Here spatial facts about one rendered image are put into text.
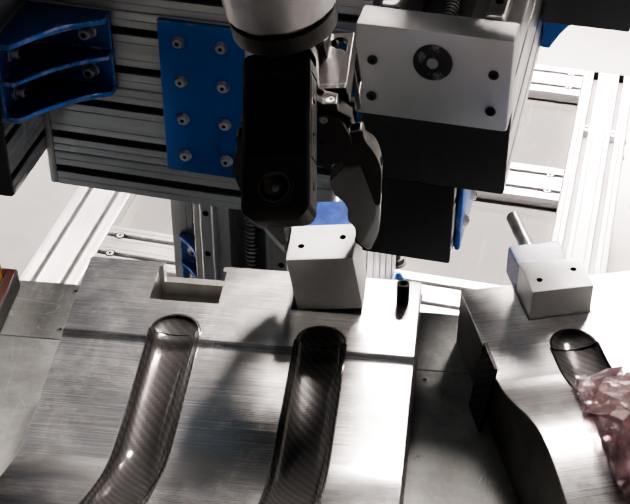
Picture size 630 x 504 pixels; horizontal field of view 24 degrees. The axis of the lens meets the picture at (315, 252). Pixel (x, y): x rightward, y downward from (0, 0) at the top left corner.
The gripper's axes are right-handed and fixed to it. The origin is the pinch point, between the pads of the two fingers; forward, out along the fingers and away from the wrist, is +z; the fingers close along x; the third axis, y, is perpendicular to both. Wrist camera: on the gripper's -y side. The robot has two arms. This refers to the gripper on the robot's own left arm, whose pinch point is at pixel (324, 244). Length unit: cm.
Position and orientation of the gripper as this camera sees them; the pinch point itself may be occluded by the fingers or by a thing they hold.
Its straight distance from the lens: 107.5
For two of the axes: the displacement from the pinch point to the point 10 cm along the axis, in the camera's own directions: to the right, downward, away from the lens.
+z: 1.5, 6.9, 7.0
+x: -9.8, 0.3, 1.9
